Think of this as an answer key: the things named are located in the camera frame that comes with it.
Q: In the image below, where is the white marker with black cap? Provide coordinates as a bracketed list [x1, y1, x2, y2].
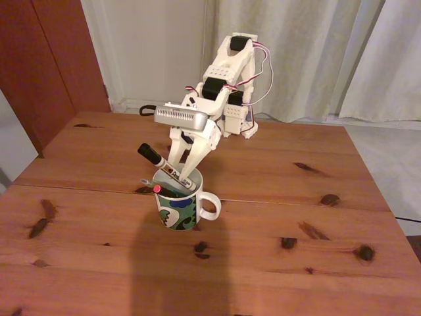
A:
[137, 142, 198, 192]

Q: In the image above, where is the black pen with red ends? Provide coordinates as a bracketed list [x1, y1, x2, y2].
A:
[152, 184, 180, 198]

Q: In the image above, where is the teal mechanical pencil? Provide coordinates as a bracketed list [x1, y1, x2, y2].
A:
[139, 178, 187, 198]

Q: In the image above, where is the white mug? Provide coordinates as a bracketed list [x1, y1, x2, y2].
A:
[152, 166, 222, 232]

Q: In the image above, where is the wide white curtain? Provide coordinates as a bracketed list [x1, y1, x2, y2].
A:
[197, 0, 387, 123]

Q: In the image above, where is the brown wooden cabinet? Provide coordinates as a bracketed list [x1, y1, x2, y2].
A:
[0, 0, 111, 159]

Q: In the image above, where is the narrow white curtain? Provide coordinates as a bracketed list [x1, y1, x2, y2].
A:
[338, 0, 421, 124]

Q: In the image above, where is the silver camera box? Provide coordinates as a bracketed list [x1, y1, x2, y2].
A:
[153, 101, 211, 132]

